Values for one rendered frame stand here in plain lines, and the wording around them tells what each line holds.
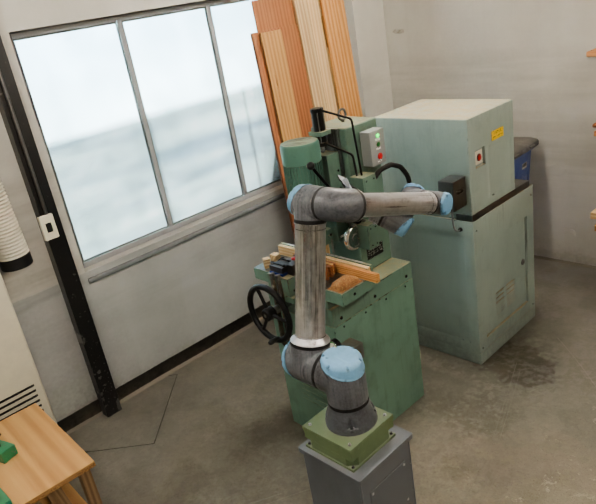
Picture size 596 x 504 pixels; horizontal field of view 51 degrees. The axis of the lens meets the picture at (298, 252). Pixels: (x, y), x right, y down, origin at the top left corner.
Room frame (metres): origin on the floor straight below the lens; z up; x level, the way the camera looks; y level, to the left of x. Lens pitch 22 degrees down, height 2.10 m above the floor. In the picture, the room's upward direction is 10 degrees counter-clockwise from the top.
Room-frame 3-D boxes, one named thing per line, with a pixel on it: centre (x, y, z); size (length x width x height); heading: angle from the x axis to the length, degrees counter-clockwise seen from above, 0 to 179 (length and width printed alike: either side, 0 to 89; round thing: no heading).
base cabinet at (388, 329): (2.79, -0.18, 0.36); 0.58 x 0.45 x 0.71; 130
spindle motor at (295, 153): (2.71, -0.09, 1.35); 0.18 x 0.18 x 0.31
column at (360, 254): (2.90, -0.31, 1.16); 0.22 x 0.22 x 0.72; 40
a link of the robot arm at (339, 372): (1.88, -0.08, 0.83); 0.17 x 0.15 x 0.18; 40
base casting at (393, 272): (2.79, -0.18, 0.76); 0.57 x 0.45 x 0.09; 130
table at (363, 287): (2.64, 0.00, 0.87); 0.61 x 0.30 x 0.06; 40
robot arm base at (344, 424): (1.87, -0.09, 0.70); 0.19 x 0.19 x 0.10
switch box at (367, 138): (2.81, -0.42, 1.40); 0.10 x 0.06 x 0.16; 130
